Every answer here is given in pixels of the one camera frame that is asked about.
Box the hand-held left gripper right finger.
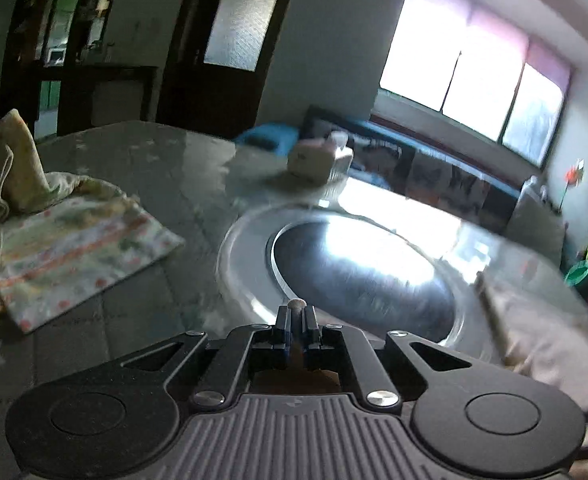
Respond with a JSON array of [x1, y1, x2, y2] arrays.
[[303, 306, 476, 409]]

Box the tissue box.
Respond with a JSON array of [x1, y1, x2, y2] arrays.
[[286, 130, 352, 186]]

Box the colourful pinwheel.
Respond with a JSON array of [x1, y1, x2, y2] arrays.
[[556, 159, 586, 208]]

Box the window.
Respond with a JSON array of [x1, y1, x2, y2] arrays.
[[379, 0, 572, 168]]

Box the round built-in cooktop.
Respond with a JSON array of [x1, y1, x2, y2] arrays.
[[216, 202, 467, 361]]

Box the grey pillow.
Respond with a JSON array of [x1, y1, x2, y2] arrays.
[[504, 177, 567, 263]]

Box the purple roller blind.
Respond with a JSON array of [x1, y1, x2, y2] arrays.
[[406, 0, 572, 91]]

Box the dark wooden cabinet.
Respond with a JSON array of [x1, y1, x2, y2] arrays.
[[0, 0, 157, 136]]

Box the dark wooden door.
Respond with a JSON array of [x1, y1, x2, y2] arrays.
[[156, 0, 302, 138]]

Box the patterned folded cloth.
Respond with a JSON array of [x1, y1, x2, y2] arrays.
[[0, 172, 185, 335]]

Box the cream garment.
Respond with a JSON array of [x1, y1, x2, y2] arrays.
[[476, 277, 588, 403]]

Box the grey quilted star table cover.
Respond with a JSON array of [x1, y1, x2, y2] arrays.
[[0, 120, 588, 480]]

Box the green plastic object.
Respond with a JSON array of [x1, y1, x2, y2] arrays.
[[564, 260, 588, 288]]

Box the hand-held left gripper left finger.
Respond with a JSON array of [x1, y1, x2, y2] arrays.
[[120, 306, 293, 407]]

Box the pale yellow cloth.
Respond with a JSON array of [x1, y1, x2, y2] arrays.
[[0, 109, 82, 223]]

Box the butterfly print pillow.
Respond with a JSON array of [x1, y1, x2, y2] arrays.
[[406, 155, 492, 217], [354, 135, 415, 187]]

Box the blue sofa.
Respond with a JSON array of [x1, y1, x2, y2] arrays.
[[234, 105, 588, 281]]

